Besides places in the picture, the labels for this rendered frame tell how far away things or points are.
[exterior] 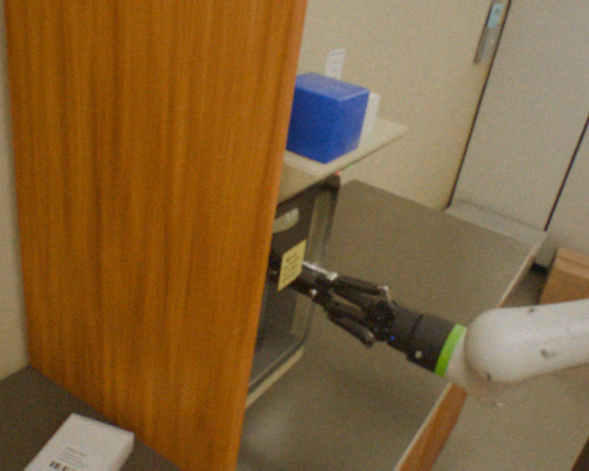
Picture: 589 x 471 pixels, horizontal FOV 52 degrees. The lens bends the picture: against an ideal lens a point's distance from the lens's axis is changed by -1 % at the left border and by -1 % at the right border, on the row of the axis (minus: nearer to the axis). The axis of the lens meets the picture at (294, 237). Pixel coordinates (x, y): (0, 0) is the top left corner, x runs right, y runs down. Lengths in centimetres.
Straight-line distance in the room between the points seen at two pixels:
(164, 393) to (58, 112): 47
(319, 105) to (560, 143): 316
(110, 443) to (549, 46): 327
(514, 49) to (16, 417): 331
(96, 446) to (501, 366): 66
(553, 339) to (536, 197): 313
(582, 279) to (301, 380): 262
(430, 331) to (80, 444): 61
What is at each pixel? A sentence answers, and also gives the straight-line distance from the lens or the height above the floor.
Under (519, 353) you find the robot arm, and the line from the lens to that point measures 88.
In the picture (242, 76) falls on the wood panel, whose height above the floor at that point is 163.
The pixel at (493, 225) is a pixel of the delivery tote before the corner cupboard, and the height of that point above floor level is 33.
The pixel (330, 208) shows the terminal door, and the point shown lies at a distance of 114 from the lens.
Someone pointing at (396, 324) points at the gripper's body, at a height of 122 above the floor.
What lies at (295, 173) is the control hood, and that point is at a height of 150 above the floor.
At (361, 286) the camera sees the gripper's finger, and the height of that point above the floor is 125.
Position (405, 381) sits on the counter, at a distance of 138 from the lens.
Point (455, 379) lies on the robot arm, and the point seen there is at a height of 118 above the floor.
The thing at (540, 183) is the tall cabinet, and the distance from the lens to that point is 397.
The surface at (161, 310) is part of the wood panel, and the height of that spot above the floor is 124.
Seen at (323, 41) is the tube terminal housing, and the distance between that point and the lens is 94.
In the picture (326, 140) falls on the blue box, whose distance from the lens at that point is 80.
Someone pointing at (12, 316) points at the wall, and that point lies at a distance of 128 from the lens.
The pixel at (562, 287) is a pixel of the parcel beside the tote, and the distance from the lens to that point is 375.
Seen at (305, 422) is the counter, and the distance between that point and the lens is 123.
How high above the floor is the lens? 180
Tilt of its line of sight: 28 degrees down
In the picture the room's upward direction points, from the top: 10 degrees clockwise
